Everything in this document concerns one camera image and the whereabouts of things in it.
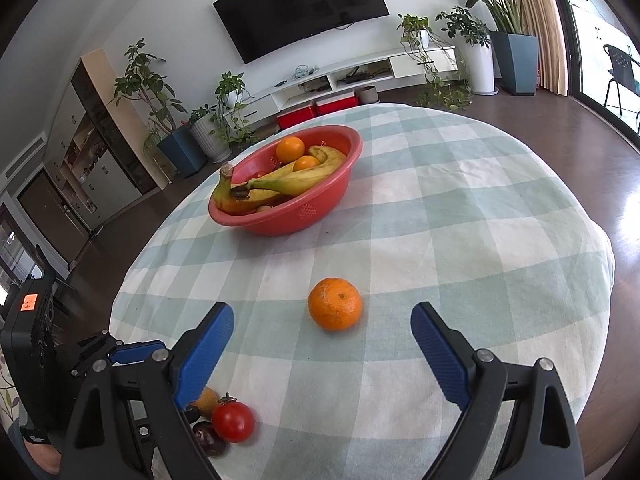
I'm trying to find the trailing plant in white pot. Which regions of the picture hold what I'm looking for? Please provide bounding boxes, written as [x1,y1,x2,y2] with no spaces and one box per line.
[212,71,258,148]
[397,12,473,111]

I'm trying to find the checked tablecloth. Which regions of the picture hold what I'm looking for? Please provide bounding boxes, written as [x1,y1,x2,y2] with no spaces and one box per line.
[109,103,616,480]

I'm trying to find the red colander bowl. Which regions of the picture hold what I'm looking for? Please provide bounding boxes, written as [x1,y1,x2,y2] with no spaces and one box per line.
[208,125,364,237]

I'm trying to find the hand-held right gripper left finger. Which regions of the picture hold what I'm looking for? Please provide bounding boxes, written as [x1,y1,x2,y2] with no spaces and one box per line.
[57,301,236,480]

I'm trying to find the large orange mandarin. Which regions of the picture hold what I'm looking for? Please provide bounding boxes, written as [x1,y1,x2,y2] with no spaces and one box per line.
[307,277,363,332]

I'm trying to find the black outdoor chair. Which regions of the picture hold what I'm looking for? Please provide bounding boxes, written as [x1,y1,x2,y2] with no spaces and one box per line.
[602,44,640,136]

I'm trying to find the dark brown door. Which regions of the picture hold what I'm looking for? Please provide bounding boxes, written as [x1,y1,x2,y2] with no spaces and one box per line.
[17,167,83,271]

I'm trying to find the black wall television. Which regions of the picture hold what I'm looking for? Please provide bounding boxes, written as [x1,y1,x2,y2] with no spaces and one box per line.
[212,0,391,65]

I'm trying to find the red tomato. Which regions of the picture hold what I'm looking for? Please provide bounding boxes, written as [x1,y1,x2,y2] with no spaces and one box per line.
[211,394,256,444]

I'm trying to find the bushy plant in white pot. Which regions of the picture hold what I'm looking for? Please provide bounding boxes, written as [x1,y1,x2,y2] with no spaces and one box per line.
[435,6,501,96]

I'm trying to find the yellow banana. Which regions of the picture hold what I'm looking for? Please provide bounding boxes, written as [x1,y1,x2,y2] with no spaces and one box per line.
[212,161,281,216]
[231,145,347,197]

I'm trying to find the plant in white ribbed pot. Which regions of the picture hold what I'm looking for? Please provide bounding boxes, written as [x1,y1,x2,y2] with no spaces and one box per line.
[187,104,233,163]

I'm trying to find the person's left forearm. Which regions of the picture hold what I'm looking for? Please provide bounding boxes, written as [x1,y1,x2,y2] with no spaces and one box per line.
[20,440,63,476]

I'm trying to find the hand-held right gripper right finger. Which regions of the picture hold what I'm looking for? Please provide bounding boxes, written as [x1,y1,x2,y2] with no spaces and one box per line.
[410,301,586,480]

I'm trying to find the yellow-brown fruit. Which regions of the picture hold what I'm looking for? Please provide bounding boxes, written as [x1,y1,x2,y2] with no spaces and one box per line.
[192,386,220,417]

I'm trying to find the wooden display cabinet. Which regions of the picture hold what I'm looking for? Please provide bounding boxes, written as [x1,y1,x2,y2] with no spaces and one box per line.
[70,49,173,196]

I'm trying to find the white cupboard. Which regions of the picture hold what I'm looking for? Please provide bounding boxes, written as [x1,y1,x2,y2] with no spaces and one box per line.
[44,90,143,226]

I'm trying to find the large-leaf plant in grey pot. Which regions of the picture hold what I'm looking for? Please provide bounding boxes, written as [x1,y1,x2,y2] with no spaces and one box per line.
[442,0,541,96]

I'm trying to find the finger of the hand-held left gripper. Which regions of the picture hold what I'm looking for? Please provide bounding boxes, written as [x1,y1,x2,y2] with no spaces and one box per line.
[70,334,168,376]
[117,395,158,480]

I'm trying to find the beige curtain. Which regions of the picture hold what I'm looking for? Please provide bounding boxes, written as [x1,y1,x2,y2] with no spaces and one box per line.
[505,0,571,97]

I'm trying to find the white television cabinet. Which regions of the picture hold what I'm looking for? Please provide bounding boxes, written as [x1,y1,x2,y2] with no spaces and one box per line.
[240,45,458,123]

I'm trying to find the tall plant in blue pot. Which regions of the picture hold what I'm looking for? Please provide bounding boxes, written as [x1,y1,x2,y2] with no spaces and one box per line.
[112,37,208,178]

